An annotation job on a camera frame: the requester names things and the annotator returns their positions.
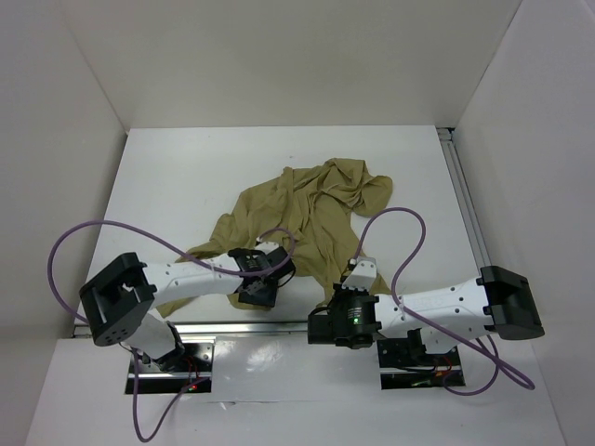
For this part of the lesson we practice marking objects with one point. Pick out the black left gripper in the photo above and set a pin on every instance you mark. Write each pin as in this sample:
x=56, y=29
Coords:
x=266, y=298

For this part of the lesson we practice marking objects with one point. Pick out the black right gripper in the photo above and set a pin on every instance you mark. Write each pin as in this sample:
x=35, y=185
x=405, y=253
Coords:
x=339, y=291

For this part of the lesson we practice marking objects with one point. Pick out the khaki zip-up jacket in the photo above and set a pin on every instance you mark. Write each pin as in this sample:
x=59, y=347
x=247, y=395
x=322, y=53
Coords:
x=310, y=208

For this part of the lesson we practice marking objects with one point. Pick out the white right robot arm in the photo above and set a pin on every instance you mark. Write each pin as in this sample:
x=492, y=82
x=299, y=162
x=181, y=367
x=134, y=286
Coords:
x=498, y=301

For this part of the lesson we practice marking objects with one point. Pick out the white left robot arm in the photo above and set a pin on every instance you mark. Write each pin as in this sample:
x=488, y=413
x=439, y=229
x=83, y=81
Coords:
x=119, y=299

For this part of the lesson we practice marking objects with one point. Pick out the aluminium rail front edge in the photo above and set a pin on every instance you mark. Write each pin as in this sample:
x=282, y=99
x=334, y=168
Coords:
x=227, y=328

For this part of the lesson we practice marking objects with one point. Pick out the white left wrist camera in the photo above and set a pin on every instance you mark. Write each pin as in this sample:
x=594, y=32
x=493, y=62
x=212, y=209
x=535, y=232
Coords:
x=265, y=246

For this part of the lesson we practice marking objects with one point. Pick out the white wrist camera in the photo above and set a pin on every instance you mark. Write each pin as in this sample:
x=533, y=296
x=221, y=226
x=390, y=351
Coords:
x=265, y=246
x=362, y=274

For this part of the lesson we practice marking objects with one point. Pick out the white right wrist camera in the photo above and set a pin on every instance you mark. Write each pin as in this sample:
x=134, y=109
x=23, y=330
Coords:
x=362, y=274

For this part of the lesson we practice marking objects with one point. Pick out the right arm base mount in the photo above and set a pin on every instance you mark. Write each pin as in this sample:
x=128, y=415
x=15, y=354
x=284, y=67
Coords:
x=404, y=363

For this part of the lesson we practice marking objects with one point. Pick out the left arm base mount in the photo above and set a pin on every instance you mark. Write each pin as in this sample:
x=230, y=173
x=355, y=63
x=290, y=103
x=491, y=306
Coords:
x=164, y=362

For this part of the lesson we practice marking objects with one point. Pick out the aluminium rail right side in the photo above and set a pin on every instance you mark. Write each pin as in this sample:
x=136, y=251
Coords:
x=463, y=196

